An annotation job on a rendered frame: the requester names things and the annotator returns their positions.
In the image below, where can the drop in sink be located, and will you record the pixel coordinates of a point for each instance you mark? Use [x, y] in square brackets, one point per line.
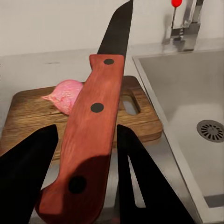
[186, 89]

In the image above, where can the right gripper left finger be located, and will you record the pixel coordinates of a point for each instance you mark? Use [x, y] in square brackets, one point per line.
[22, 172]

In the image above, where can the vidalia onion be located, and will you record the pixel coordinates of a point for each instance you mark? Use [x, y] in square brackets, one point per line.
[65, 94]

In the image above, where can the parer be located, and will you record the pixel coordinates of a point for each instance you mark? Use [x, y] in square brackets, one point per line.
[77, 196]

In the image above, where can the cutting board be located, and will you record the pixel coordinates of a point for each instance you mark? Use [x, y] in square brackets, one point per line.
[29, 112]

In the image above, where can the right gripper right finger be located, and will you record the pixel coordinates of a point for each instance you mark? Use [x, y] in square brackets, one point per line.
[162, 204]

